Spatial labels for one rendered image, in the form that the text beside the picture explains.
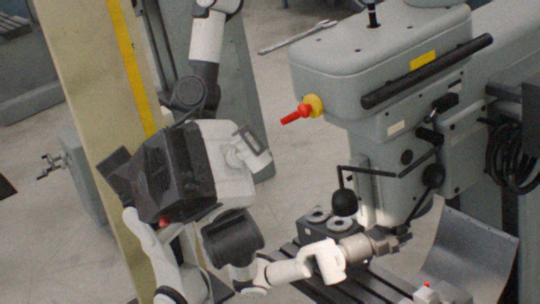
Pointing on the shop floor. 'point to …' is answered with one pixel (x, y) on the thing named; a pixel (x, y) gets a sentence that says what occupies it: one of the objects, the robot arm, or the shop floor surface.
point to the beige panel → (110, 108)
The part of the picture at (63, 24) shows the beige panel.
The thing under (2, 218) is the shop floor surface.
